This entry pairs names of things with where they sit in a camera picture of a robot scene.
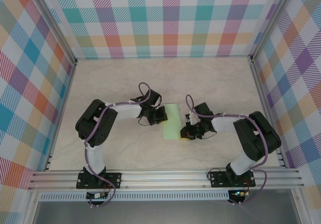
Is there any light green paper sheet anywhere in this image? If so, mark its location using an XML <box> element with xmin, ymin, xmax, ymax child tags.
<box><xmin>162</xmin><ymin>103</ymin><xmax>182</xmax><ymax>140</ymax></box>

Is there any small black circuit board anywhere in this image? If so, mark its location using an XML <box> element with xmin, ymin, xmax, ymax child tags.
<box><xmin>86</xmin><ymin>191</ymin><xmax>108</xmax><ymax>199</ymax></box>

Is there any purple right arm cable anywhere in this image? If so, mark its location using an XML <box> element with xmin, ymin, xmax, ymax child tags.
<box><xmin>185</xmin><ymin>94</ymin><xmax>269</xmax><ymax>206</ymax></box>

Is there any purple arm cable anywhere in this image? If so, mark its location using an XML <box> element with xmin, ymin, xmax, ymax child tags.
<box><xmin>185</xmin><ymin>94</ymin><xmax>269</xmax><ymax>206</ymax></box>
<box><xmin>84</xmin><ymin>82</ymin><xmax>152</xmax><ymax>208</ymax></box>

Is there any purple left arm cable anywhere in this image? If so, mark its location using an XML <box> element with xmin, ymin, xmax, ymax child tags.
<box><xmin>84</xmin><ymin>82</ymin><xmax>152</xmax><ymax>208</ymax></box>

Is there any aluminium mounting rail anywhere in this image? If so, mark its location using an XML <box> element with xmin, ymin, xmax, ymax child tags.
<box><xmin>27</xmin><ymin>168</ymin><xmax>305</xmax><ymax>191</ymax></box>

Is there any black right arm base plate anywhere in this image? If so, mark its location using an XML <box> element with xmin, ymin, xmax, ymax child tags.
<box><xmin>209</xmin><ymin>171</ymin><xmax>256</xmax><ymax>188</ymax></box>

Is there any slotted grey cable duct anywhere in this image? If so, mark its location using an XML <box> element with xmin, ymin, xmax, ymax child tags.
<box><xmin>40</xmin><ymin>193</ymin><xmax>230</xmax><ymax>201</ymax></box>

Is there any aluminium table side rail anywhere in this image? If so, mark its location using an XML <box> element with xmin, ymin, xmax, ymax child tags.
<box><xmin>248</xmin><ymin>55</ymin><xmax>289</xmax><ymax>169</ymax></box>

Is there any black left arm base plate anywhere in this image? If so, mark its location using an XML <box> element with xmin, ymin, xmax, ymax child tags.
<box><xmin>76</xmin><ymin>172</ymin><xmax>122</xmax><ymax>189</ymax></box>

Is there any aluminium frame post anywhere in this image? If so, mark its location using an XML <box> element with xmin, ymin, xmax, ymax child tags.
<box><xmin>25</xmin><ymin>0</ymin><xmax>78</xmax><ymax>65</ymax></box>
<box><xmin>249</xmin><ymin>0</ymin><xmax>299</xmax><ymax>64</ymax></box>

